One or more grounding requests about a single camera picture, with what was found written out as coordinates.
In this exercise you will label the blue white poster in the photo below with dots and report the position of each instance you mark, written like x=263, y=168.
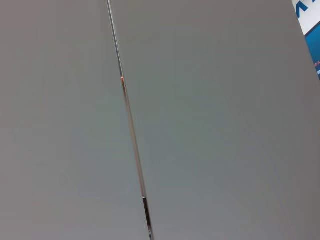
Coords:
x=312, y=32

